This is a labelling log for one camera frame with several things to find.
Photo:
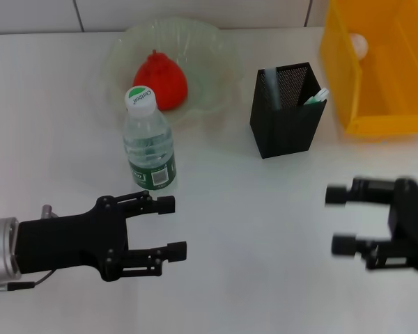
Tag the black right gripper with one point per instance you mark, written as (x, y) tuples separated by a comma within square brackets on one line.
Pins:
[(412, 222)]

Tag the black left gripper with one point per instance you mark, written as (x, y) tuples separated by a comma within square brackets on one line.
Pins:
[(69, 241)]

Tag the clear green-label water bottle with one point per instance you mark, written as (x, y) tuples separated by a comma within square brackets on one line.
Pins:
[(149, 153)]

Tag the green pen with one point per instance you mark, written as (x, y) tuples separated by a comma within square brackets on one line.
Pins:
[(315, 98)]

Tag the red-orange toy orange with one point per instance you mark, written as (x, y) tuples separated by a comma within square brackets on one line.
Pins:
[(163, 83)]

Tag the silver grey pen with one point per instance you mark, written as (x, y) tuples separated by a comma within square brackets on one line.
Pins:
[(273, 88)]

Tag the white paper ball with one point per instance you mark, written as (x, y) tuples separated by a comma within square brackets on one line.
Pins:
[(359, 45)]

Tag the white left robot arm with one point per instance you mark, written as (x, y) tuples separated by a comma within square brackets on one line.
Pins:
[(0, 248)]

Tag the black mesh pen holder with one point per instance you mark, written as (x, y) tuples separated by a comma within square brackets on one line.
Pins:
[(285, 132)]

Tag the translucent green fruit bowl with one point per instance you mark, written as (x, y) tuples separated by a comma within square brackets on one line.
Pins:
[(209, 55)]

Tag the yellow plastic bin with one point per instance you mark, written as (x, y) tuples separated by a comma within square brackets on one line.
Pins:
[(341, 62)]

